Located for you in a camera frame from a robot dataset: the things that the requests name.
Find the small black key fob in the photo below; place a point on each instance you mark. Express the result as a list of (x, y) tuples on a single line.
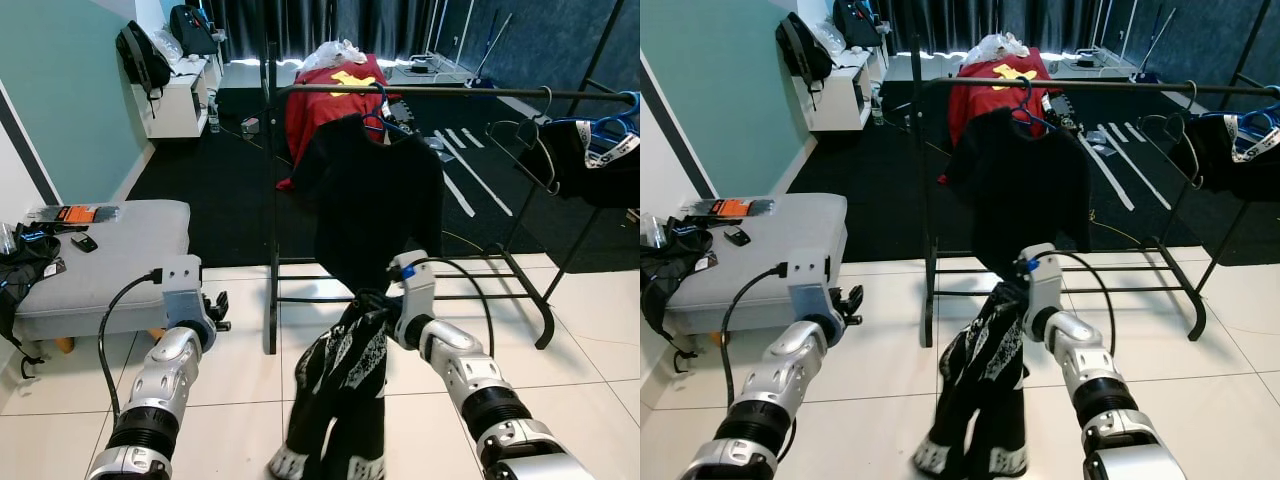
[(84, 242), (737, 237)]

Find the orange black package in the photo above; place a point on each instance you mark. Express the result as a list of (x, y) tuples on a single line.
[(75, 214), (730, 208)]

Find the black backpack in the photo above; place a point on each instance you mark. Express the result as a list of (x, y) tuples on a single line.
[(140, 60), (800, 50)]

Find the black sling bag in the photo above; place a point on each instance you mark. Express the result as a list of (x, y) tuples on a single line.
[(670, 270), (25, 275)]

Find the white shelf unit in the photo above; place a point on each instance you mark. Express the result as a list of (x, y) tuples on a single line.
[(180, 110), (840, 105)]

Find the grey upholstered ottoman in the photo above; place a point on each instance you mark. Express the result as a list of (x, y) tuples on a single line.
[(110, 260), (770, 250)]

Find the black carpet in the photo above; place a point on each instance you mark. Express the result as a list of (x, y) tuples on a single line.
[(860, 190), (200, 200)]

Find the black t-shirt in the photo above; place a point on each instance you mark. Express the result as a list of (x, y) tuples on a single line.
[(1020, 190), (370, 200)]

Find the black garment with white band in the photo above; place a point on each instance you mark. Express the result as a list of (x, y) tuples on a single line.
[(1220, 165), (575, 170)]

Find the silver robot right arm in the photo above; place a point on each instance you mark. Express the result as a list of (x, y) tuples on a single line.
[(470, 380), (1090, 370)]

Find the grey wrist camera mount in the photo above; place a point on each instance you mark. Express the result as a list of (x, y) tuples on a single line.
[(180, 280), (810, 280), (415, 295), (1042, 285)]

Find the grey clothes hanger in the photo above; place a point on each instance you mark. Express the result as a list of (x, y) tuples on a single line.
[(530, 122), (1175, 116)]

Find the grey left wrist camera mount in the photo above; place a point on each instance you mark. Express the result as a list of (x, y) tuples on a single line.
[(810, 280), (180, 280)]

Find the black metal clothes rack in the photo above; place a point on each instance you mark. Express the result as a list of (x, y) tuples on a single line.
[(450, 92), (1100, 86)]

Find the small black bag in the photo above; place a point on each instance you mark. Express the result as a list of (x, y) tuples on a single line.
[(855, 22), (190, 30)]

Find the white floor strip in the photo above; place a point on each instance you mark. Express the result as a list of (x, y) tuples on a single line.
[(1110, 180), (455, 190), (480, 180)]

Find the blue plastic hanger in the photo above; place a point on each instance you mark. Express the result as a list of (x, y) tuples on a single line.
[(372, 122), (1265, 110), (625, 105), (1022, 115)]

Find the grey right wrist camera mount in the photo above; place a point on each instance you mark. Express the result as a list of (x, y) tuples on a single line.
[(415, 295), (1042, 285)]

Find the small clear bottle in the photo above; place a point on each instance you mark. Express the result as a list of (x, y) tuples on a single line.
[(877, 105), (212, 112)]

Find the black shorts with white pattern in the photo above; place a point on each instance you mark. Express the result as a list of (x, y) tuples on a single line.
[(340, 380), (975, 380)]

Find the white plastic bag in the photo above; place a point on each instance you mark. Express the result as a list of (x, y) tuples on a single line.
[(995, 47), (335, 55)]

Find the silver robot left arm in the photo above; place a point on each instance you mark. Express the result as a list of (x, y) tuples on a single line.
[(780, 380), (160, 380)]

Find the red shirt with yellow print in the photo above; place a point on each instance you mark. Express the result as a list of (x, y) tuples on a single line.
[(310, 120), (975, 100)]

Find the black curtain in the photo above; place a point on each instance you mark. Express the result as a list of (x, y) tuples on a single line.
[(950, 20), (280, 25)]

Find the blue mop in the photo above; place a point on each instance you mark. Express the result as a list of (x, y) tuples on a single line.
[(1142, 75), (480, 80)]

